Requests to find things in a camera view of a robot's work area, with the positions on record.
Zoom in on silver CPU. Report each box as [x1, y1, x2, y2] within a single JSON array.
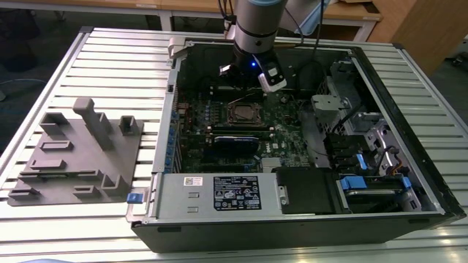
[[234, 106, 254, 121]]

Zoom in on metal socket cover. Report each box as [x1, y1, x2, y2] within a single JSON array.
[[228, 102, 265, 126]]

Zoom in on silver finned heatsink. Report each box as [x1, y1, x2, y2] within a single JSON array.
[[260, 157, 285, 168]]

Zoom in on dark sleeved cable loop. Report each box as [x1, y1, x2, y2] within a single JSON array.
[[293, 58, 325, 93]]

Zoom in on wooden desk white frame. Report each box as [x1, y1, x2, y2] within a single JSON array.
[[0, 0, 172, 32], [169, 0, 384, 42]]

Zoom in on dark chair base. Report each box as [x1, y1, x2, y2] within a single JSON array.
[[444, 35, 468, 68]]

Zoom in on black graphics card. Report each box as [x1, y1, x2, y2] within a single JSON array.
[[213, 135, 261, 163]]

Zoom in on black camera cable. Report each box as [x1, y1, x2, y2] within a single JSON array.
[[312, 0, 325, 53]]

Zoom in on CPU socket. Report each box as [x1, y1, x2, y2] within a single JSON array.
[[225, 101, 270, 127]]

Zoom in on RAM slot white clips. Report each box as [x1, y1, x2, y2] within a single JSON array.
[[213, 127, 274, 133]]

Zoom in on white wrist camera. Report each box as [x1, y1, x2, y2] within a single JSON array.
[[257, 61, 288, 93]]

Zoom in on wooden cabinet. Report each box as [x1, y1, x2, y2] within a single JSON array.
[[368, 0, 468, 75]]

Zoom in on silver power supply unit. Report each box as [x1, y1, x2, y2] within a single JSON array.
[[154, 172, 285, 219]]

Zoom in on green motherboard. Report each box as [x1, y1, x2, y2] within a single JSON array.
[[174, 89, 320, 174]]

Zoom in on grey case hinge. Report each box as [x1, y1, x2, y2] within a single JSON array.
[[166, 37, 188, 60]]

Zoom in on grey parts rack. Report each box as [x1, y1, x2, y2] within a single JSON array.
[[5, 97, 145, 208]]

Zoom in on dark office chair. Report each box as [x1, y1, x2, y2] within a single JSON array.
[[0, 16, 41, 73]]

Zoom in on coloured wire bundle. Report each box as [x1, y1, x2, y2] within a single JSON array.
[[388, 161, 409, 176]]

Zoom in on metal drive cage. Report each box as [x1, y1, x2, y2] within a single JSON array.
[[316, 60, 406, 176]]

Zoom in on black open PC case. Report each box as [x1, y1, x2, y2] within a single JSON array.
[[124, 35, 468, 254]]

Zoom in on wire locking lever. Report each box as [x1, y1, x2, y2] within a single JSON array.
[[232, 92, 257, 103]]

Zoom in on hard disk in blue carrier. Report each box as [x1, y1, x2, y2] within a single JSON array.
[[337, 175, 412, 214]]

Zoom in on RAM slot black clips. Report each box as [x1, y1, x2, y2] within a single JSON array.
[[213, 123, 273, 129]]

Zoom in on silver metal bracket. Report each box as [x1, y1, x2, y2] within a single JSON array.
[[310, 94, 349, 119]]

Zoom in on black plastic shroud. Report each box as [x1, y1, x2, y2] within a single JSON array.
[[273, 166, 344, 216]]

